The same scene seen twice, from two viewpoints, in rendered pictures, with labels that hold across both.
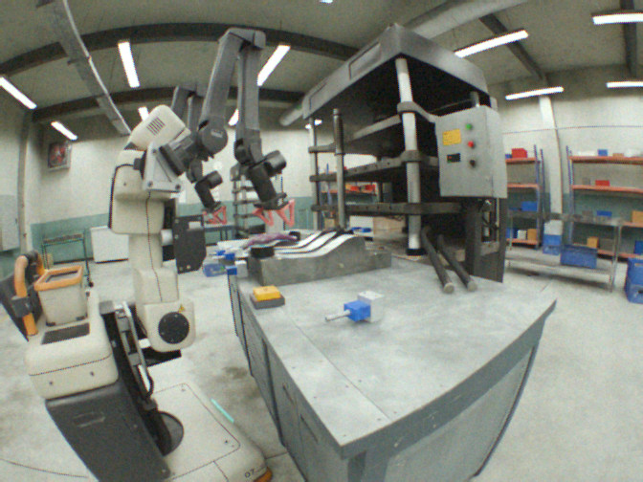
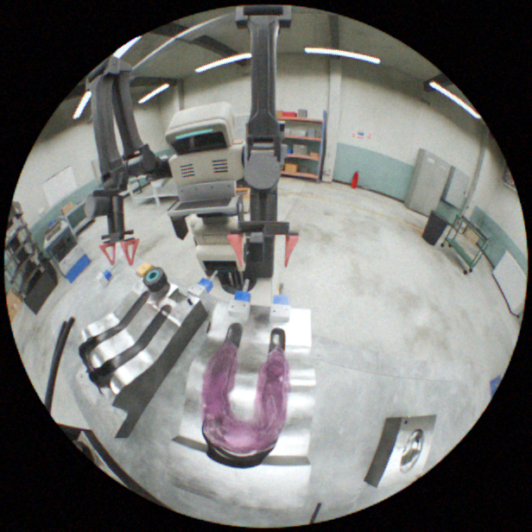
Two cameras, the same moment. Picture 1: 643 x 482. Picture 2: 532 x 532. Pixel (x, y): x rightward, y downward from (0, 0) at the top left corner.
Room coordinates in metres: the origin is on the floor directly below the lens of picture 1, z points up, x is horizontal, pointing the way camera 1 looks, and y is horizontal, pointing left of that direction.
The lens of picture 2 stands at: (1.33, 0.27, 1.25)
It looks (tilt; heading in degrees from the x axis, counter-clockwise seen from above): 44 degrees down; 138
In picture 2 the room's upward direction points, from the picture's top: straight up
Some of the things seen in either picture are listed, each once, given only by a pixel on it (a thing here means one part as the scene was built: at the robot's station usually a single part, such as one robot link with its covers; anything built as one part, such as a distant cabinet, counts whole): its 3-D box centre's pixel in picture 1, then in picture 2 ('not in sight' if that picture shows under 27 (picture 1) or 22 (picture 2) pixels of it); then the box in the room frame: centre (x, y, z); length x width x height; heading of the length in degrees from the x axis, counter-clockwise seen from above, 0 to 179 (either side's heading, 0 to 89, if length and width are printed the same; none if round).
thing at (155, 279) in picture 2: (262, 250); (155, 279); (0.88, 0.20, 0.91); 0.08 x 0.08 x 0.04
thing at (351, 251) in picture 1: (318, 252); (124, 346); (1.02, 0.01, 0.87); 0.50 x 0.26 x 0.14; 115
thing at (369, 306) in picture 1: (352, 311); (108, 273); (0.53, -0.06, 0.83); 0.13 x 0.05 x 0.05; 119
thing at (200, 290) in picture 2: (229, 271); (206, 283); (0.94, 0.35, 0.83); 0.13 x 0.05 x 0.05; 116
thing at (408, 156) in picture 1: (394, 181); not in sight; (1.92, -0.55, 1.20); 1.29 x 0.83 x 0.19; 25
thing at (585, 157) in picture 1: (609, 203); not in sight; (3.01, -5.84, 1.14); 2.06 x 0.65 x 2.27; 28
